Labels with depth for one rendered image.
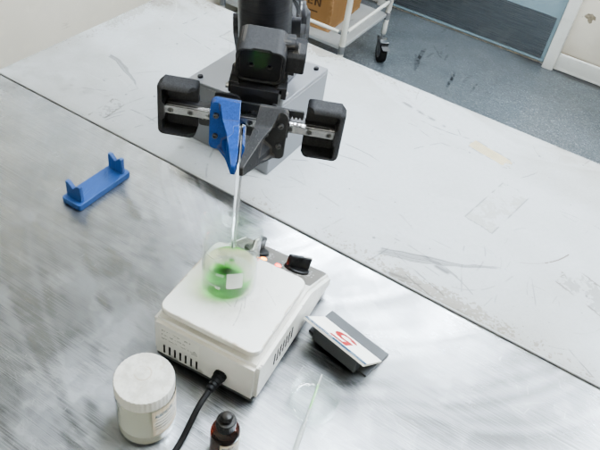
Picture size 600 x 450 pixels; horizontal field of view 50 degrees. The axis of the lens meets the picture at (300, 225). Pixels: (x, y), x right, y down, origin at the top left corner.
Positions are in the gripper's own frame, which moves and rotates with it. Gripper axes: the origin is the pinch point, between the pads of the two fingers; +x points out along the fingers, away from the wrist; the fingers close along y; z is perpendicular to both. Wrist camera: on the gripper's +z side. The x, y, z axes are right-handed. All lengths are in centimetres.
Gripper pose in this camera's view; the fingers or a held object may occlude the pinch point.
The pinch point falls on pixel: (243, 148)
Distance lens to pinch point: 62.3
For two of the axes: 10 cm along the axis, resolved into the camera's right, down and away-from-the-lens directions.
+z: 1.3, -7.1, -6.9
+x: -1.0, 6.8, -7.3
